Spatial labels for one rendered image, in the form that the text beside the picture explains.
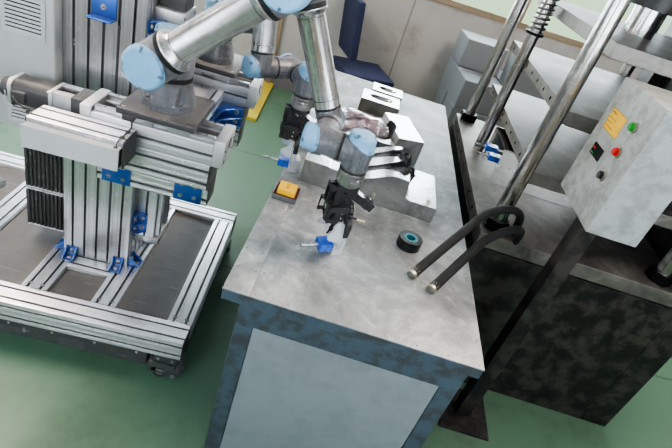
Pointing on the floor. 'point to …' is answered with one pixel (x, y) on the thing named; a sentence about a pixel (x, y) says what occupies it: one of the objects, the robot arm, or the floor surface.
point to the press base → (557, 327)
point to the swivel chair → (351, 26)
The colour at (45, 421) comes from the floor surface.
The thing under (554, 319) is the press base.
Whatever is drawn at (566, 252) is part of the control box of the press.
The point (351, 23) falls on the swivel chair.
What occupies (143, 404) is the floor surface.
